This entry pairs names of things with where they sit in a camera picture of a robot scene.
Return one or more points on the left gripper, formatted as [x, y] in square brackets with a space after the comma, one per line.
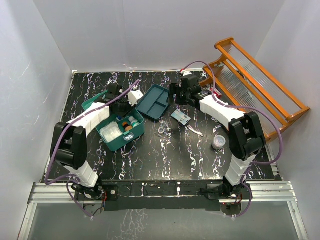
[129, 107]

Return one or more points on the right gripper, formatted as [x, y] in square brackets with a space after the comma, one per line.
[175, 89]

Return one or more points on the white medicine bottle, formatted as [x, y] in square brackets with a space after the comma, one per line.
[133, 121]

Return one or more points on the brown medicine bottle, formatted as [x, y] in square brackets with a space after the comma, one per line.
[126, 126]

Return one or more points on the white gauze pack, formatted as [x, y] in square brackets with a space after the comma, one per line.
[111, 132]

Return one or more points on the blue white blister card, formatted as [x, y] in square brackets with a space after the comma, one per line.
[181, 117]

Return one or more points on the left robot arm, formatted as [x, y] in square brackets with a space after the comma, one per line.
[69, 142]

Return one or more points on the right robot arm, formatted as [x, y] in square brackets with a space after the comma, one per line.
[245, 134]

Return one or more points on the green medicine box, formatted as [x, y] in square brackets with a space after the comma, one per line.
[127, 136]

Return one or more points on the dark teal divider tray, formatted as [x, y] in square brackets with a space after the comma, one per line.
[154, 103]

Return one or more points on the small metal scissors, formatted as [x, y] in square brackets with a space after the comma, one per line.
[194, 131]

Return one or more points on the red white small box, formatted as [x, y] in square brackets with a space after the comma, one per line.
[216, 92]

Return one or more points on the clear round container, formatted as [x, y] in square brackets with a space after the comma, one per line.
[219, 142]

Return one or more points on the orange wooden shelf rack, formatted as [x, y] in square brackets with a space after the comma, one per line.
[245, 82]

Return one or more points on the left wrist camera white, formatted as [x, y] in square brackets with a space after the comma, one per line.
[134, 95]

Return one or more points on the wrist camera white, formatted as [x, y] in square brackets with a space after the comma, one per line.
[184, 73]
[134, 95]

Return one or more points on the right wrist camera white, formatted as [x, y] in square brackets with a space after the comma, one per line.
[184, 73]

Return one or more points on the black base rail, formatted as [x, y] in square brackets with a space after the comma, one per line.
[163, 194]

